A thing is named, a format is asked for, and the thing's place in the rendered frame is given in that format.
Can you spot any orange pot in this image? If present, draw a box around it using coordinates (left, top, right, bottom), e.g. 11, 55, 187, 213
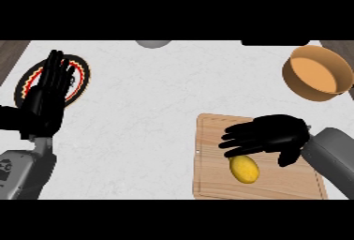
280, 45, 354, 102

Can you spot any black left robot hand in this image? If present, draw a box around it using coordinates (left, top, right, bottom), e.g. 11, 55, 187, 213
0, 49, 78, 141

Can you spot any wooden cutting board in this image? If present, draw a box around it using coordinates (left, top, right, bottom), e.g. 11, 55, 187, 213
191, 112, 328, 201

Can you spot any black red patterned plate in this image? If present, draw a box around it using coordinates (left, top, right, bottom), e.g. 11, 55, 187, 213
11, 53, 91, 110

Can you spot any yellow lemon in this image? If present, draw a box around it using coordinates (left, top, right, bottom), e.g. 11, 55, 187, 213
228, 155, 260, 185

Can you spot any grey rounded object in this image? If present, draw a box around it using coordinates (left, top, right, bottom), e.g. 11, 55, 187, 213
134, 39, 172, 50

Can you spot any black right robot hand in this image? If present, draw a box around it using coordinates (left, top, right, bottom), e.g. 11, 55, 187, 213
216, 113, 311, 168

